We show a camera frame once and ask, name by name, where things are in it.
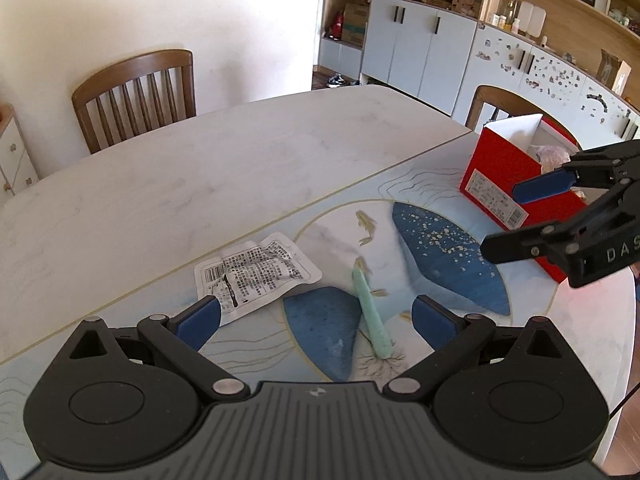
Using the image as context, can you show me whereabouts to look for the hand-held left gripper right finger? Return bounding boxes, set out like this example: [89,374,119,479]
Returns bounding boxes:
[382,295,586,403]

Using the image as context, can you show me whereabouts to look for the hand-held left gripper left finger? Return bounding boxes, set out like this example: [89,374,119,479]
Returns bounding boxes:
[47,296,251,403]

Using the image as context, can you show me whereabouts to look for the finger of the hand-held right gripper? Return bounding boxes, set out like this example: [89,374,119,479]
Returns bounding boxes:
[480,182,640,264]
[511,140,640,206]

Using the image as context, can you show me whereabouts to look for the blue printed table mat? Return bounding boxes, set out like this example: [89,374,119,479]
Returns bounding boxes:
[0,132,636,480]

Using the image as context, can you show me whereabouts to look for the dark wooden chair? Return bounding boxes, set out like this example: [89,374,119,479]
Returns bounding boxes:
[465,85,583,148]
[71,49,197,155]

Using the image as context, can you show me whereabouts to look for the brown cardboard carton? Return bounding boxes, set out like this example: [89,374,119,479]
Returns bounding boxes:
[341,2,370,48]

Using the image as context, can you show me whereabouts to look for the red cardboard box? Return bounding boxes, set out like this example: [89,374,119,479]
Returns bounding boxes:
[459,114,601,285]

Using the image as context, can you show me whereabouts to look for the white marble desktop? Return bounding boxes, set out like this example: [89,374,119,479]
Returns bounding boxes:
[0,84,636,480]

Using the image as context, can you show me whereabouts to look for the white stickered curved cabinet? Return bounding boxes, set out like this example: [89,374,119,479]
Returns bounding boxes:
[452,22,640,146]

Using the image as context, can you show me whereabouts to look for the grey two-door cabinet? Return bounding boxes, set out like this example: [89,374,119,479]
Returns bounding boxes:
[361,0,478,116]

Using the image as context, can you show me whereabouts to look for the small red object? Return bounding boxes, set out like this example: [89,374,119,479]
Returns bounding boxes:
[326,10,347,41]

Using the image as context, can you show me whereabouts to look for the white sideboard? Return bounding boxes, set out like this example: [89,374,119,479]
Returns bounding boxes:
[0,102,40,206]

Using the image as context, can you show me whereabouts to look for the wooden wall shelf unit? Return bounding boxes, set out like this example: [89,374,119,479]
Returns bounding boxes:
[480,0,640,96]

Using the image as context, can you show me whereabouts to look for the mint green stick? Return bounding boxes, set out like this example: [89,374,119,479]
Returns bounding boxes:
[351,266,393,360]

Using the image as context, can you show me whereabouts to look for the white printed packet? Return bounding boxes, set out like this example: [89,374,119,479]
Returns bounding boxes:
[194,231,322,327]

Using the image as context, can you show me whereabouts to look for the black cable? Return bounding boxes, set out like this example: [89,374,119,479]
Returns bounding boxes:
[607,377,640,423]

